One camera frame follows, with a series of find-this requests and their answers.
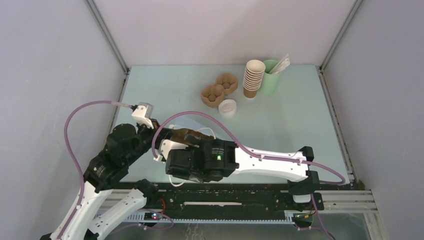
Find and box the white paper bag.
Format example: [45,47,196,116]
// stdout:
[163,114,218,188]

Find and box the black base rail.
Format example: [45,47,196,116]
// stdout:
[86,181,379,226]

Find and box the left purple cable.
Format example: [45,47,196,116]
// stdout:
[56,100,135,240]

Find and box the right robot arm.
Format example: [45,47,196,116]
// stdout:
[158,139,320,209]

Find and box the stack of paper cups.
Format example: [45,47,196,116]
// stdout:
[243,59,266,99]

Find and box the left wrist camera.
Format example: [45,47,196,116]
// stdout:
[131,102,156,129]

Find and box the purple cable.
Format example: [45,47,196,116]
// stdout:
[151,110,347,240]
[56,100,135,240]

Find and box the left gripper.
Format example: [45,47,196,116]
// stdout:
[125,116,177,165]

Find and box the green holder cup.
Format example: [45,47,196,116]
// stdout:
[259,59,281,96]

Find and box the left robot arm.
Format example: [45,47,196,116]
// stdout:
[41,123,159,240]

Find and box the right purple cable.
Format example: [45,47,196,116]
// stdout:
[151,110,347,240]

